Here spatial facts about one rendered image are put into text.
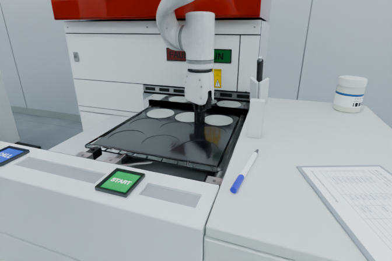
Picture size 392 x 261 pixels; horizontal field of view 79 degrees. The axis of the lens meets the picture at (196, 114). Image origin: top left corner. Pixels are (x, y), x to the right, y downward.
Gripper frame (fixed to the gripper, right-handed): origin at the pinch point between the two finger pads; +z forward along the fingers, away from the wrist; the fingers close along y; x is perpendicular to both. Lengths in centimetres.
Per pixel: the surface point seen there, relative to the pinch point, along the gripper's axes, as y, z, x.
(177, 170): 9.4, 10.0, -14.6
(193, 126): 1.9, 2.0, -3.9
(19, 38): -336, -14, -40
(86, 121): -59, 15, -24
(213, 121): 2.1, 2.0, 4.1
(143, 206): 32.4, -4.0, -34.0
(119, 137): -4.5, 2.1, -25.4
